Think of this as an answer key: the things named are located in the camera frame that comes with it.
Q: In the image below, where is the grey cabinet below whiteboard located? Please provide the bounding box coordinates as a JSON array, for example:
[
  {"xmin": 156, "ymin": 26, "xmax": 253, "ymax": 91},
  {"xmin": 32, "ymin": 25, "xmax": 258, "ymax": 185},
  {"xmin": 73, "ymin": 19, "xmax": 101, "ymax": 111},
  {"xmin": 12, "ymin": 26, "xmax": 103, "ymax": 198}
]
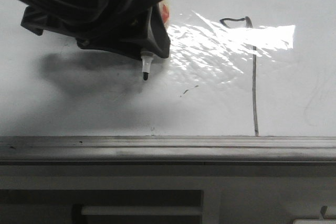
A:
[{"xmin": 1, "ymin": 163, "xmax": 335, "ymax": 223}]

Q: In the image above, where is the white dry-erase marker pen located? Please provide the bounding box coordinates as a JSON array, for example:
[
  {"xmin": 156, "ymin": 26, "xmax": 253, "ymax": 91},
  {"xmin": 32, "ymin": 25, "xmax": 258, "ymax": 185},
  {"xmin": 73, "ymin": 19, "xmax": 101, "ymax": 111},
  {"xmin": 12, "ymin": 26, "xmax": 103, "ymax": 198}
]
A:
[{"xmin": 141, "ymin": 50, "xmax": 154, "ymax": 81}]

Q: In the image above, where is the red disc taped to marker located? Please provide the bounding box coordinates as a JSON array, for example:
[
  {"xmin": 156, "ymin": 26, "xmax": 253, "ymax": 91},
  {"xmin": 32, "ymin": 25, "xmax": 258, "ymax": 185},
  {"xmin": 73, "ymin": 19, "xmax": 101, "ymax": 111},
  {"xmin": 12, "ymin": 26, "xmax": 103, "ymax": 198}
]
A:
[{"xmin": 159, "ymin": 0, "xmax": 170, "ymax": 28}]

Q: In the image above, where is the aluminium whiteboard tray frame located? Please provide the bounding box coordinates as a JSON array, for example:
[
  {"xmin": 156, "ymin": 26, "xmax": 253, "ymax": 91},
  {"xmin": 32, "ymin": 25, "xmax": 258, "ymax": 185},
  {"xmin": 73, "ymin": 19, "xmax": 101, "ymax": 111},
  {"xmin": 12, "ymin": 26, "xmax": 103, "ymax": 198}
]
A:
[{"xmin": 1, "ymin": 136, "xmax": 335, "ymax": 163}]

